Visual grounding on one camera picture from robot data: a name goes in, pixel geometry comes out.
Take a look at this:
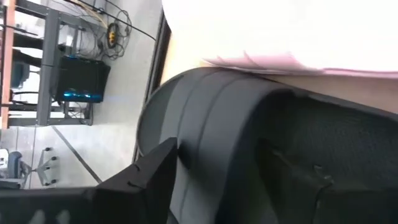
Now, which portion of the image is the office chair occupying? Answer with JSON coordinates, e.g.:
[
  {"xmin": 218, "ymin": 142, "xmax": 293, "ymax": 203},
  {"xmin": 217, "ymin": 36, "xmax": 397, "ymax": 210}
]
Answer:
[{"xmin": 0, "ymin": 146, "xmax": 60, "ymax": 190}]

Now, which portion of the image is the black slide sandal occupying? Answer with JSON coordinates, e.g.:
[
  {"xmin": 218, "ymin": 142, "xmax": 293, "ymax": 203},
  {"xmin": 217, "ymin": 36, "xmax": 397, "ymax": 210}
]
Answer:
[{"xmin": 136, "ymin": 67, "xmax": 398, "ymax": 224}]

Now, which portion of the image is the grey-legged wooden desk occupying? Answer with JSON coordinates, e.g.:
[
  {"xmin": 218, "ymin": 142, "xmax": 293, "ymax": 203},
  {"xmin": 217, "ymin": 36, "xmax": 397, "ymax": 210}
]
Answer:
[{"xmin": 0, "ymin": 0, "xmax": 94, "ymax": 128}]

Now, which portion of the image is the yellow hanging cable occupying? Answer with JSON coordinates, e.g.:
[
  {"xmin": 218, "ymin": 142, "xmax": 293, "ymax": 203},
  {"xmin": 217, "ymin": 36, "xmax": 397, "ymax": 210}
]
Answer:
[{"xmin": 70, "ymin": 0, "xmax": 121, "ymax": 49}]

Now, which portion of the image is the pink slide sandal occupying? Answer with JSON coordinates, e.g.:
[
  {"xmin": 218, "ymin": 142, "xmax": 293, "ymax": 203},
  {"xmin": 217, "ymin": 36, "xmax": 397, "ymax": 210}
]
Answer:
[{"xmin": 203, "ymin": 52, "xmax": 398, "ymax": 79}]

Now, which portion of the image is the black computer case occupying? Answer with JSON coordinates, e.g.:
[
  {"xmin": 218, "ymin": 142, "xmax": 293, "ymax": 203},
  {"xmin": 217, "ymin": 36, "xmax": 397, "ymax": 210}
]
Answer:
[{"xmin": 51, "ymin": 55, "xmax": 112, "ymax": 104}]

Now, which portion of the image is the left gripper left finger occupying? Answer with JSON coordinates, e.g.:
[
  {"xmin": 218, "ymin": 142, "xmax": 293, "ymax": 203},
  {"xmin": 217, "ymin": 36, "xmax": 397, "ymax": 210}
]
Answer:
[{"xmin": 93, "ymin": 138, "xmax": 178, "ymax": 224}]

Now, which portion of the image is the black metal rig frame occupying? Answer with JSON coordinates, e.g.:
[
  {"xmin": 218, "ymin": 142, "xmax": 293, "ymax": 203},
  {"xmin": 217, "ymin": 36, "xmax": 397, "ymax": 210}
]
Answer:
[{"xmin": 132, "ymin": 9, "xmax": 172, "ymax": 164}]

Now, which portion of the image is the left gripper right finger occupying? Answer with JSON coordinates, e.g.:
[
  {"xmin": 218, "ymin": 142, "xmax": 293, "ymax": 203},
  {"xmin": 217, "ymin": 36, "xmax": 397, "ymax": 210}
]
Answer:
[{"xmin": 255, "ymin": 139, "xmax": 333, "ymax": 224}]

